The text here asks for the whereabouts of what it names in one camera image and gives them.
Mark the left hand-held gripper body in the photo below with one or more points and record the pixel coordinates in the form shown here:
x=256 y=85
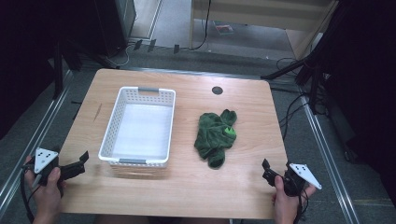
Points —
x=43 y=158

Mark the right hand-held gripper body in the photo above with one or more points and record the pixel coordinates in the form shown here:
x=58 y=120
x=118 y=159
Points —
x=294 y=180

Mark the green cloth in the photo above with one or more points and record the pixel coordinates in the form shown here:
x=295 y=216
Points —
x=214 y=135

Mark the white plastic basket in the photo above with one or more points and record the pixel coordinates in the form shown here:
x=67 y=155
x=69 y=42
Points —
x=140 y=132

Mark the person's right hand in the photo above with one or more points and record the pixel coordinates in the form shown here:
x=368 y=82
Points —
x=285 y=203

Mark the person's left hand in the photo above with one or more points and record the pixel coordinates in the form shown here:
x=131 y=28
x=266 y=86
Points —
x=46 y=197

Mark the dark round table grommet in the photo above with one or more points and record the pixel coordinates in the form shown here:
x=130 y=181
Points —
x=217 y=90

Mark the black metal stand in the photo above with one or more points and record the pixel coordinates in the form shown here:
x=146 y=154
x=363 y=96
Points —
x=314 y=62

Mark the small black block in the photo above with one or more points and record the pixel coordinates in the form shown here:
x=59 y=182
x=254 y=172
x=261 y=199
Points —
x=151 y=45
x=176 y=48
x=138 y=44

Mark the black cabinet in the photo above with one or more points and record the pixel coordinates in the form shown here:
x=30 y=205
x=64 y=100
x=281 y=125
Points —
x=115 y=21

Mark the red and green book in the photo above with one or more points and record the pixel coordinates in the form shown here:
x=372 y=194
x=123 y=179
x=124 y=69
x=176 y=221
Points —
x=223 y=28

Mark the light wooden furniture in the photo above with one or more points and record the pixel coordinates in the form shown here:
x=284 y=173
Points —
x=261 y=12

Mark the aluminium floor rail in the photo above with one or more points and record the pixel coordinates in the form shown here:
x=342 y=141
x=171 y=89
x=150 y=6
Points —
x=193 y=72
x=34 y=137
x=330 y=161

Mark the black metal post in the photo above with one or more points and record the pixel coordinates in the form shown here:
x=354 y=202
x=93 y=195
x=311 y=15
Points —
x=58 y=71

